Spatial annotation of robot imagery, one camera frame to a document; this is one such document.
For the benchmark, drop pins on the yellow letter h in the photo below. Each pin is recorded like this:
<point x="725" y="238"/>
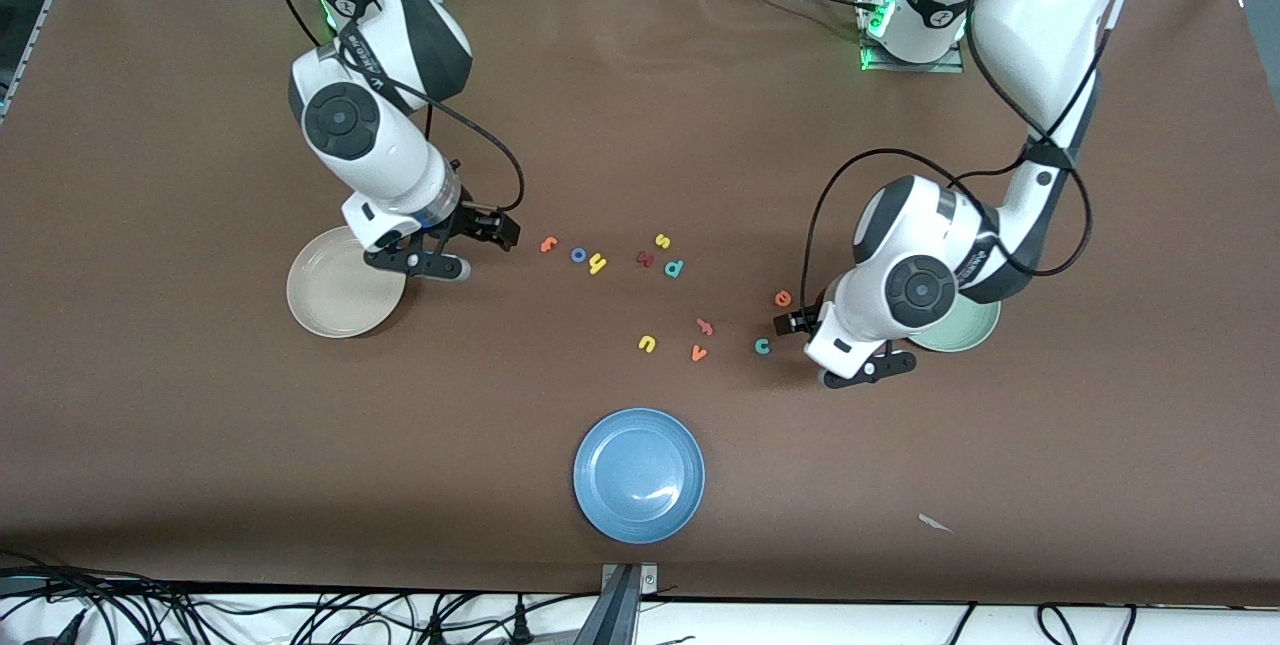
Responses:
<point x="598" y="267"/>

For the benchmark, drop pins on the black plug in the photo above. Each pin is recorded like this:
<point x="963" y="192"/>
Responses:
<point x="520" y="625"/>

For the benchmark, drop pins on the blue plate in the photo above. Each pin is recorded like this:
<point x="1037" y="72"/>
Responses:
<point x="639" y="476"/>

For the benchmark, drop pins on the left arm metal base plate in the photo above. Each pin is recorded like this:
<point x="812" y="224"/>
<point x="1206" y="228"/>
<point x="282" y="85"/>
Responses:
<point x="905" y="67"/>

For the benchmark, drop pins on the white paper scrap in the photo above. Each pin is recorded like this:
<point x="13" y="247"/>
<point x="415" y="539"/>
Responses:
<point x="935" y="523"/>

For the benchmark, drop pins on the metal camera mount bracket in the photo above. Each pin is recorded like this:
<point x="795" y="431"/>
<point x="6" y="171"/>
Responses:
<point x="628" y="580"/>

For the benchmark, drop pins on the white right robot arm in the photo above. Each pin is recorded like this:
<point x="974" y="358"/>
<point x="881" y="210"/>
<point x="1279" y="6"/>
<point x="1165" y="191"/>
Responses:
<point x="340" y="120"/>

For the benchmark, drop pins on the teal letter p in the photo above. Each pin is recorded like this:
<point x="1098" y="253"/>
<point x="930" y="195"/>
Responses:
<point x="674" y="270"/>

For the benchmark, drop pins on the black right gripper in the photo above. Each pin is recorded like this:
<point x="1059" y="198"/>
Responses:
<point x="474" y="221"/>

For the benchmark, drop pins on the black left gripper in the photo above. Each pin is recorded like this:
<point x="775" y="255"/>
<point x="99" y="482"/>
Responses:
<point x="812" y="318"/>

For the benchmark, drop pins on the beige brown plate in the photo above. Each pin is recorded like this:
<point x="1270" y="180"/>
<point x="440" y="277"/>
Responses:
<point x="330" y="297"/>

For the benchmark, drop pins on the pink letter t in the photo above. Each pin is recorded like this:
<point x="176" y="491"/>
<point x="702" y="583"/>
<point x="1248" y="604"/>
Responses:
<point x="704" y="327"/>

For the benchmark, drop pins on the green plate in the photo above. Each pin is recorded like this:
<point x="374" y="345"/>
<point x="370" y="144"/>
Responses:
<point x="965" y="337"/>

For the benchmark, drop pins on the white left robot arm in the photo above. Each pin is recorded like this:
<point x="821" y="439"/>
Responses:
<point x="1040" y="15"/>

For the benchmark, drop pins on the brown paper table cover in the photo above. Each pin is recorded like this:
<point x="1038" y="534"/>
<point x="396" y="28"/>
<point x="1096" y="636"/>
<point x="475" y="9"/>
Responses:
<point x="640" y="125"/>

